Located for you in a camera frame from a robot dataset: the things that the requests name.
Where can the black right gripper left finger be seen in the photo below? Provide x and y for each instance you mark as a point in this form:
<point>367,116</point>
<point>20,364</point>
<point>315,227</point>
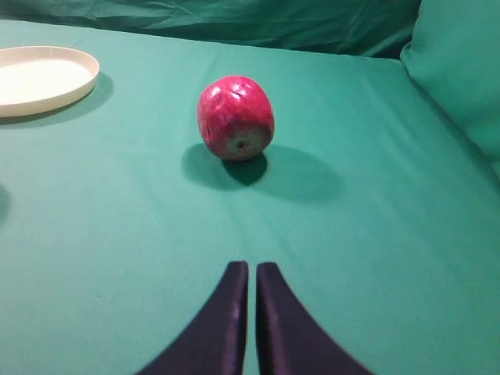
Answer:
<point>214,342</point>

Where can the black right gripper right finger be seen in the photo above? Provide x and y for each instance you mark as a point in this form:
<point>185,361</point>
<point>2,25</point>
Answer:
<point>288,339</point>

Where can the red apple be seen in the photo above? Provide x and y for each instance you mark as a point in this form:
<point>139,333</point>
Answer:
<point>235,118</point>

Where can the pale yellow plate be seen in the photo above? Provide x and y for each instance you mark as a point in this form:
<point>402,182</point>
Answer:
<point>39,79</point>

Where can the green cloth backdrop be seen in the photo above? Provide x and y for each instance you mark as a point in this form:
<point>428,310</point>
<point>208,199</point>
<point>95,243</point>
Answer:
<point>450,48</point>

